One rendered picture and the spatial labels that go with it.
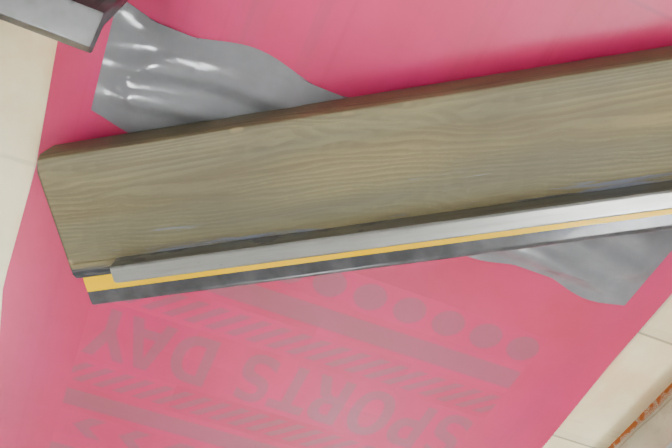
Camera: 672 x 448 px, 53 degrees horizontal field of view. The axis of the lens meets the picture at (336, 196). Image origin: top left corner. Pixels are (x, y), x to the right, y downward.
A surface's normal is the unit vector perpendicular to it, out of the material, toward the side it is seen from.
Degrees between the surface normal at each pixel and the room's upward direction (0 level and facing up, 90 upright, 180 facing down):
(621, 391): 0
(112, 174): 11
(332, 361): 0
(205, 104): 32
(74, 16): 45
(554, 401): 0
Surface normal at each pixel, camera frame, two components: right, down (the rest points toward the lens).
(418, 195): -0.06, 0.36
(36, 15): 0.25, -0.18
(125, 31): -0.21, 0.59
